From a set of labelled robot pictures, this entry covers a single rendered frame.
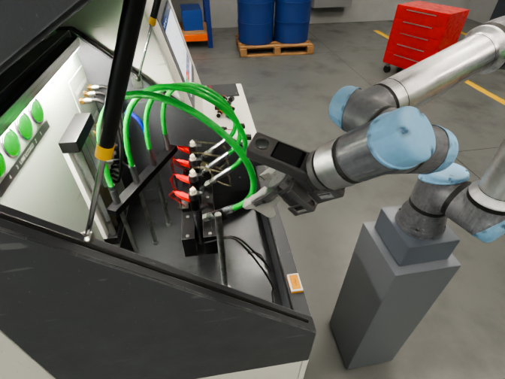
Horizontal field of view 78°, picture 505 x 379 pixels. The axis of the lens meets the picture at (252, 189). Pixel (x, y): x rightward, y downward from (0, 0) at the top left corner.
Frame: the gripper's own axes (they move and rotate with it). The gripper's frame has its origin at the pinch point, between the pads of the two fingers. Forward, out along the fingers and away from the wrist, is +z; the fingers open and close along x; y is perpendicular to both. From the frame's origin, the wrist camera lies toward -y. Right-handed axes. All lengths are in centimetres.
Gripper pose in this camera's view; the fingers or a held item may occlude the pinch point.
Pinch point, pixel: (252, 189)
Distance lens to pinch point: 65.8
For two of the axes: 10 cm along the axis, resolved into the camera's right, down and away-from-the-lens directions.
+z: -5.3, 2.4, 8.1
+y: 7.2, 6.4, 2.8
